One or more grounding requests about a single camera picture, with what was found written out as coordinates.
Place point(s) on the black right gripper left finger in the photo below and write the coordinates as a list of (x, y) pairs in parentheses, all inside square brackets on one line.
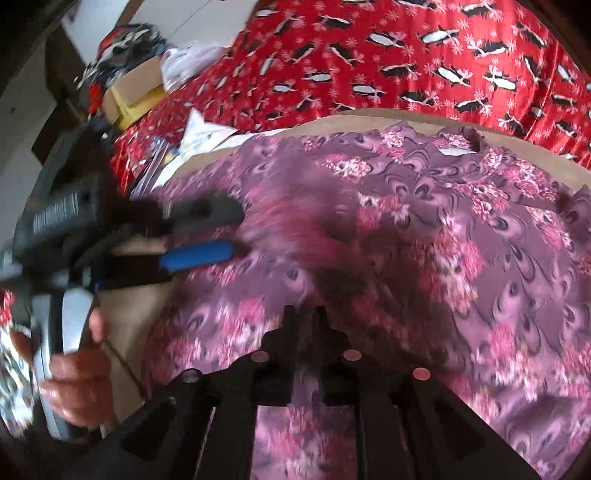
[(200, 426)]

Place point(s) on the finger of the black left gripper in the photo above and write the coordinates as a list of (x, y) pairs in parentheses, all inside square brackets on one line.
[(203, 213), (196, 255)]

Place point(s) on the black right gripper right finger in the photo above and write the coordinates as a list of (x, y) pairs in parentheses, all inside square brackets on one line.
[(408, 425)]

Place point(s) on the purple floral garment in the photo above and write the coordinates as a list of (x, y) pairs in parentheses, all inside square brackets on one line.
[(467, 257)]

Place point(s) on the pile of dark clothes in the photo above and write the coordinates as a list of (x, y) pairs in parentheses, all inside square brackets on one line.
[(123, 49)]

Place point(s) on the left hand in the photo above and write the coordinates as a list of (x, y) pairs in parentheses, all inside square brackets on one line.
[(79, 389)]

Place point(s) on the white papers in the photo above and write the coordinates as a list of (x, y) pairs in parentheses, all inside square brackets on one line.
[(163, 160)]

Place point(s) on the cardboard box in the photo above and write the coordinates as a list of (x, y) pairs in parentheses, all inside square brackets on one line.
[(132, 86)]

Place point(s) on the red penguin print bedsheet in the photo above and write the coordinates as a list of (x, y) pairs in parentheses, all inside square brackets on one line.
[(491, 63)]

